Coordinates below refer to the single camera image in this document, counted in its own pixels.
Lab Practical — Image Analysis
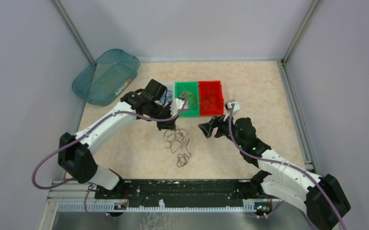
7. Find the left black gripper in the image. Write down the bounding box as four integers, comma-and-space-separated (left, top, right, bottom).
149, 101, 180, 131

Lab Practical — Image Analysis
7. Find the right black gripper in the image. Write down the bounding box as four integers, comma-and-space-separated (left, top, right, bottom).
198, 111, 244, 149

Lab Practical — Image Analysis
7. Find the blue wire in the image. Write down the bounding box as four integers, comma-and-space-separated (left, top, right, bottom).
159, 89, 174, 107

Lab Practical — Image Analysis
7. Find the brown wire bundle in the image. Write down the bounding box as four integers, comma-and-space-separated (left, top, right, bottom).
162, 126, 192, 156

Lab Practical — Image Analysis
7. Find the yellow wire bundle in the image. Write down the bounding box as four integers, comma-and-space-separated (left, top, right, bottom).
178, 90, 199, 112

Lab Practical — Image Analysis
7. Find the brown wire piece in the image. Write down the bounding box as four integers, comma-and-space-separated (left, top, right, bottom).
176, 152, 193, 168

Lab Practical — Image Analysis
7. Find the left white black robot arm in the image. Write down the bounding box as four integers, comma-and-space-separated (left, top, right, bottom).
58, 79, 187, 198

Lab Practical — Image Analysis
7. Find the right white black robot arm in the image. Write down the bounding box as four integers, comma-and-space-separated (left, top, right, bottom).
198, 115, 351, 230

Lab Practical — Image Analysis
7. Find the red plastic bin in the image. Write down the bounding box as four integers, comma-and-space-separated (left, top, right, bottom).
198, 80, 224, 116

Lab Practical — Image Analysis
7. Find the white plastic bin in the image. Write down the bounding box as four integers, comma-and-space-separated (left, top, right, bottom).
159, 82, 175, 107

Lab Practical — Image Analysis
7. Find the green plastic bin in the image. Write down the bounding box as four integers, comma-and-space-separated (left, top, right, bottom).
174, 81, 200, 117

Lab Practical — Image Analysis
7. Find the teal translucent plastic tub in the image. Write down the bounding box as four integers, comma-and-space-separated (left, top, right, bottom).
72, 49, 140, 106

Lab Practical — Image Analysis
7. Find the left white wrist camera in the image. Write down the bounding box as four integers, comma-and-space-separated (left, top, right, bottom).
170, 92, 189, 117

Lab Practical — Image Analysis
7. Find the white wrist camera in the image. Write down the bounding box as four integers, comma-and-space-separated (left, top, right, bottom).
224, 99, 241, 121
170, 92, 189, 117

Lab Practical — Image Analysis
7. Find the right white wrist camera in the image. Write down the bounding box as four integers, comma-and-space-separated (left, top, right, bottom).
224, 99, 241, 121

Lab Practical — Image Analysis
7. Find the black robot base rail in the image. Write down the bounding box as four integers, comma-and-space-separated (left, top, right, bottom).
95, 179, 269, 208

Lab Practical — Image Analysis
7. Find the white slotted cable duct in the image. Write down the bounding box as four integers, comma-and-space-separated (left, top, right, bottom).
58, 201, 270, 213

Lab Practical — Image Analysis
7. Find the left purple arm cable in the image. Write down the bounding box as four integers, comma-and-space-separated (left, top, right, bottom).
32, 92, 189, 190

